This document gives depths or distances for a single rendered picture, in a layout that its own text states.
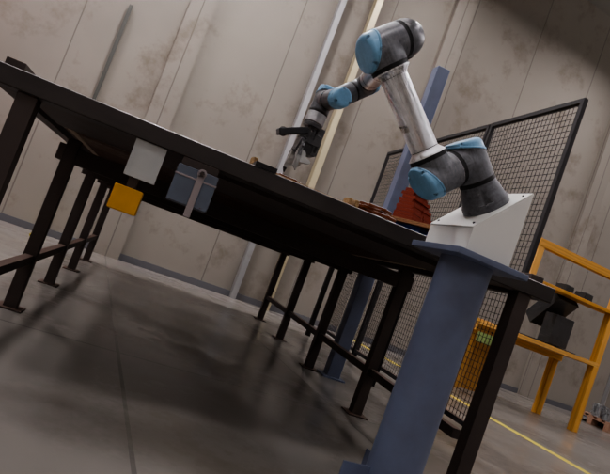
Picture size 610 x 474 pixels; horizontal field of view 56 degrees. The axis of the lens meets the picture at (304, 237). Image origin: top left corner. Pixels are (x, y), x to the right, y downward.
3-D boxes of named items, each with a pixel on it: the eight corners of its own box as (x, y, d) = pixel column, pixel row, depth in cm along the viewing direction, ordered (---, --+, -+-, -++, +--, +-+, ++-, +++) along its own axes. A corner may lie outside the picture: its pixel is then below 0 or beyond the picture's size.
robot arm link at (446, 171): (475, 182, 173) (403, 12, 167) (437, 203, 168) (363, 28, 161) (450, 187, 185) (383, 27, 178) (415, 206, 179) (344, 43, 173)
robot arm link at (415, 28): (429, 1, 171) (364, 72, 217) (400, 11, 167) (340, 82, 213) (446, 35, 171) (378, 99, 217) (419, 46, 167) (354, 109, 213)
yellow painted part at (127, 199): (133, 216, 178) (161, 146, 179) (105, 206, 175) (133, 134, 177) (134, 216, 185) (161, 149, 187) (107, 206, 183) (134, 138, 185)
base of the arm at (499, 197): (519, 195, 180) (509, 165, 179) (490, 214, 173) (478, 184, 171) (482, 199, 193) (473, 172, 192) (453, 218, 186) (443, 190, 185)
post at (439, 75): (344, 383, 404) (457, 71, 417) (322, 376, 400) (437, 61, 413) (336, 376, 420) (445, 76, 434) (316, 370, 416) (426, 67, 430)
